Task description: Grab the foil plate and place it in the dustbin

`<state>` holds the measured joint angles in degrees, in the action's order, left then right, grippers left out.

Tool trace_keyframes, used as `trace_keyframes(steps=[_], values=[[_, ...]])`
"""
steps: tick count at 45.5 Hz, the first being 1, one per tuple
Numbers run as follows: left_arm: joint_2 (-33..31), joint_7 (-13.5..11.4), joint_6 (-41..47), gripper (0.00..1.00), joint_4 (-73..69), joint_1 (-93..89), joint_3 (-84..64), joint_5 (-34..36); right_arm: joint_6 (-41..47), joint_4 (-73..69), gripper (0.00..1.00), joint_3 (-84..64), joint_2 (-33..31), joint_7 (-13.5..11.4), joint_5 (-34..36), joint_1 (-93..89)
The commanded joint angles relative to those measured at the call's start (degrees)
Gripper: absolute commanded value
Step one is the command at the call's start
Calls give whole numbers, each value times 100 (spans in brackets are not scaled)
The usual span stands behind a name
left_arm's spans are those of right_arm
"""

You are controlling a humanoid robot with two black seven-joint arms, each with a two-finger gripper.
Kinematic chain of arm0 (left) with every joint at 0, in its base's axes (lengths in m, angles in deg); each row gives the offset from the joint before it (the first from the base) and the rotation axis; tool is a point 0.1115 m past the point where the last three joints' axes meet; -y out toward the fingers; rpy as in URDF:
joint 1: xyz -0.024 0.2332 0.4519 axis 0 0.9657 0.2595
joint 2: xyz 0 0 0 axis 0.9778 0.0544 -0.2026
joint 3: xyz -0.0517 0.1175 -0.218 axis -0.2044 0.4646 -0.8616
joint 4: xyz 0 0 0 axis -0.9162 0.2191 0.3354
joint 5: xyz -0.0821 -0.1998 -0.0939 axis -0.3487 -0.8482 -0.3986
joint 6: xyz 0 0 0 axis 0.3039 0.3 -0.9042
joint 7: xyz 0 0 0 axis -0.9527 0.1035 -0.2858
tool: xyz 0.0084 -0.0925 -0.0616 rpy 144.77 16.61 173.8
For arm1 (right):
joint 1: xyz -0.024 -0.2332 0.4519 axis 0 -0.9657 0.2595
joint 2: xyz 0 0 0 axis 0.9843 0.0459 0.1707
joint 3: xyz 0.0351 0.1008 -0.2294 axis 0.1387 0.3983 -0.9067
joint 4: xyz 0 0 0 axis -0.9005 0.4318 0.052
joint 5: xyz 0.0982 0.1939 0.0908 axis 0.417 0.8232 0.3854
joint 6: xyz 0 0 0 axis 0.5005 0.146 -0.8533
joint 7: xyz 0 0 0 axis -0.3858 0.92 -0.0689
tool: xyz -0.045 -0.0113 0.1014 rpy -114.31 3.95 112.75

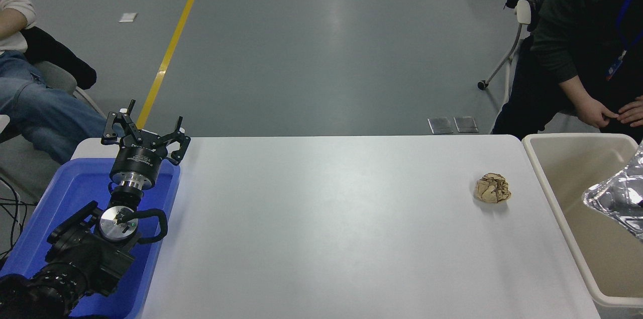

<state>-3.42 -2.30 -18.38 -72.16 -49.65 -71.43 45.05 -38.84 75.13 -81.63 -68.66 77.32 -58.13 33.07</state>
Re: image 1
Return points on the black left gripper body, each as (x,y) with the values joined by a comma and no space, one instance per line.
(138,158)

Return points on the silver foil tray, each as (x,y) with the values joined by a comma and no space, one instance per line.
(618,196)

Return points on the seated person's forearm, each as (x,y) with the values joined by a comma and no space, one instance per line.
(11,22)

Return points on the standing person's right forearm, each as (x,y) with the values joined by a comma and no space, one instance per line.
(575,90)

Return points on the grey metal floor plate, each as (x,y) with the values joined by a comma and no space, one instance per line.
(440,125)
(466,124)

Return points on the standing person's right hand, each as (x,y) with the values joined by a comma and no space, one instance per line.
(598,112)

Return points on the standing person's left hand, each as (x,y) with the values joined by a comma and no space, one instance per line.
(633,113)

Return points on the blue plastic tray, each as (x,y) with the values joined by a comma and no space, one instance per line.
(65,193)

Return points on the seated person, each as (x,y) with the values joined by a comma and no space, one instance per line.
(40,108)

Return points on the white paper scrap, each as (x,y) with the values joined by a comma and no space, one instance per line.
(127,16)

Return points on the crumpled tan paper ball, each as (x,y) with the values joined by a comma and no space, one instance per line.
(492,188)

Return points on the white wheeled chair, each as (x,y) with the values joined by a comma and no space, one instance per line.
(510,52)

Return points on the large pale plastic bin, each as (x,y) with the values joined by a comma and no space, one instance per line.
(567,183)

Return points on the standing person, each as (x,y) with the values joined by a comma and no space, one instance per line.
(567,32)

